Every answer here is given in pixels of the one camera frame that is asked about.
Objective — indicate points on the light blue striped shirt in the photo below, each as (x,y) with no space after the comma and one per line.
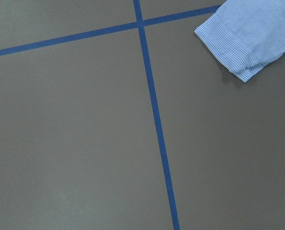
(245,35)

